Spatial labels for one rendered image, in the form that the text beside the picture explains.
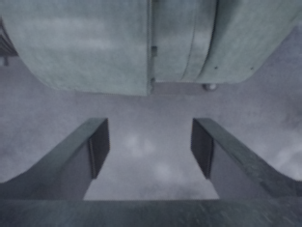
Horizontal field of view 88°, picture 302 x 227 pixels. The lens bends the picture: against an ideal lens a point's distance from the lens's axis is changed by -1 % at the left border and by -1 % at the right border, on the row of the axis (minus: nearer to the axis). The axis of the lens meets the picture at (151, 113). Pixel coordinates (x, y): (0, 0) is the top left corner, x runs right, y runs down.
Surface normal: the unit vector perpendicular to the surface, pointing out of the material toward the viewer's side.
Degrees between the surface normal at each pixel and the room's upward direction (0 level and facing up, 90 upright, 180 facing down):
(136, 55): 28
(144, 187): 0
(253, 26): 48
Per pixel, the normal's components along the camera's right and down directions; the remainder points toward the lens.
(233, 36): 0.00, 0.90
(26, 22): -0.06, 0.53
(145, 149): 0.02, 0.26
